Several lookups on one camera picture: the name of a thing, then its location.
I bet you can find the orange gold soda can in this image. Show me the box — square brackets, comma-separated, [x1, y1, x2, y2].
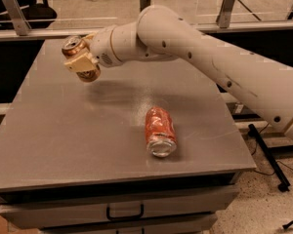
[62, 34, 101, 83]

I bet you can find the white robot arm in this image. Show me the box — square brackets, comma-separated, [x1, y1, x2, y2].
[62, 6, 293, 139]

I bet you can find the red crushed soda can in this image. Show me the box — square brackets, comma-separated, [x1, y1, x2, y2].
[145, 106, 177, 158]

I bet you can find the black office chair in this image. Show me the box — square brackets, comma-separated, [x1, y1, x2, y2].
[0, 0, 58, 31]

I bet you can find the grey upper drawer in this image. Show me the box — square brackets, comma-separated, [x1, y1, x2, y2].
[0, 185, 238, 229]

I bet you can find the grey drawer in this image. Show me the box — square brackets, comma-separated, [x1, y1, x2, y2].
[0, 185, 238, 229]
[40, 214, 217, 234]

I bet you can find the black floor stand bar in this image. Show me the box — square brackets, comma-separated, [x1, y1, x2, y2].
[248, 124, 290, 192]

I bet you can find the grey lower drawer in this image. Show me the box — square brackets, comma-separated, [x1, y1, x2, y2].
[40, 214, 217, 234]

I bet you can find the left metal bracket post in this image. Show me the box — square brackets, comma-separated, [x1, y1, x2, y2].
[2, 0, 31, 36]

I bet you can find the right metal bracket post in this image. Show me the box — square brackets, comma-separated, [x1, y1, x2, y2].
[216, 0, 235, 28]

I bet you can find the black drawer handle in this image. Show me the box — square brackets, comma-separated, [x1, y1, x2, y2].
[105, 203, 145, 221]

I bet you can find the black floor cable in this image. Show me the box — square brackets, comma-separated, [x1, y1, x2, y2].
[250, 124, 293, 180]

